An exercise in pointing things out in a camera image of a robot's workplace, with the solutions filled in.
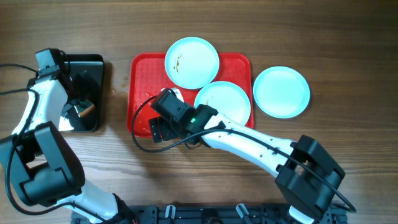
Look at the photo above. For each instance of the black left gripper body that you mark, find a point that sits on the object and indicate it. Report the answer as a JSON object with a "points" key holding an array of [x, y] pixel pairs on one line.
{"points": [[83, 90]]}

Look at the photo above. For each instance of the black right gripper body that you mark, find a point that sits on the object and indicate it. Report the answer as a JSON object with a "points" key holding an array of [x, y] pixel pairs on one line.
{"points": [[169, 130]]}

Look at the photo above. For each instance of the orange green sponge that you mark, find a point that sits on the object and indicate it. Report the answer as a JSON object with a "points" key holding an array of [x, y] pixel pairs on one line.
{"points": [[85, 107]]}

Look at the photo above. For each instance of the light blue plate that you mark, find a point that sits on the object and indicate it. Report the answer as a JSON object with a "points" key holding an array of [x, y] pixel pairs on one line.
{"points": [[227, 98], [191, 63], [281, 92]]}

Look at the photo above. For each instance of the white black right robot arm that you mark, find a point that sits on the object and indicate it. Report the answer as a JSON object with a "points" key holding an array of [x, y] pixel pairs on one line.
{"points": [[304, 172]]}

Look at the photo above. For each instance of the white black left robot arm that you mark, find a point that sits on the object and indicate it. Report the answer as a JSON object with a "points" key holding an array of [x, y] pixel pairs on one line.
{"points": [[40, 166]]}

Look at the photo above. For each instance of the black water tray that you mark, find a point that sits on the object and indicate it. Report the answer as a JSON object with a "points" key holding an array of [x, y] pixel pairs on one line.
{"points": [[87, 75]]}

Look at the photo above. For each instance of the red plastic tray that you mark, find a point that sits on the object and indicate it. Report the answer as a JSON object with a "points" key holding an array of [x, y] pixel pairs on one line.
{"points": [[148, 77]]}

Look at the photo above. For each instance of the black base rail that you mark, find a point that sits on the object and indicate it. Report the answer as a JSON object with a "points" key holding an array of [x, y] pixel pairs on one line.
{"points": [[261, 214]]}

